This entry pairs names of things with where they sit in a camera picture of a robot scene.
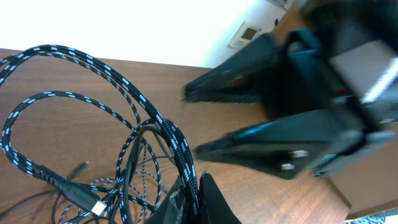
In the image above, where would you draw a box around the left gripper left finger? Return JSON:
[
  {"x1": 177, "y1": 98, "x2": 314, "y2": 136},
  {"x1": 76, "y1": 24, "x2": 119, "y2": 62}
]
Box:
[{"x1": 144, "y1": 177, "x2": 188, "y2": 224}]

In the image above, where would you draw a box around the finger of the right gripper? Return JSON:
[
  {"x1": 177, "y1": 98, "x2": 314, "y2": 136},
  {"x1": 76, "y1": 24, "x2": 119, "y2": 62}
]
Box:
[{"x1": 183, "y1": 33, "x2": 280, "y2": 104}]

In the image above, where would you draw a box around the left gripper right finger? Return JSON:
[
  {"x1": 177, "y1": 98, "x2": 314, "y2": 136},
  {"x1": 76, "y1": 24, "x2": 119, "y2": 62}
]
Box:
[{"x1": 198, "y1": 172, "x2": 241, "y2": 224}]

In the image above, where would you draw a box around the thin black cable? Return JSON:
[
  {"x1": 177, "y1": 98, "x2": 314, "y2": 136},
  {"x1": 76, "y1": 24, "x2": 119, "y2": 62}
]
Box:
[{"x1": 0, "y1": 123, "x2": 178, "y2": 224}]

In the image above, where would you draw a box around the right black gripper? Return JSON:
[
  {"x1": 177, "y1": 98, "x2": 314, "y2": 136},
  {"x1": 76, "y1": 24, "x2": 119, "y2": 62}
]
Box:
[{"x1": 195, "y1": 1, "x2": 397, "y2": 179}]

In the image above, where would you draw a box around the black white braided cable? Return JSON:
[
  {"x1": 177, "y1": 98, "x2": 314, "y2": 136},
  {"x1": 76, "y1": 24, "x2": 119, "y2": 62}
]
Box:
[{"x1": 0, "y1": 44, "x2": 200, "y2": 224}]

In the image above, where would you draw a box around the wall thermostat panel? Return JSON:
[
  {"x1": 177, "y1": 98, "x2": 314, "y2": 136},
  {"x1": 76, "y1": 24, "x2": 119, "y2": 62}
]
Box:
[{"x1": 228, "y1": 21, "x2": 261, "y2": 50}]

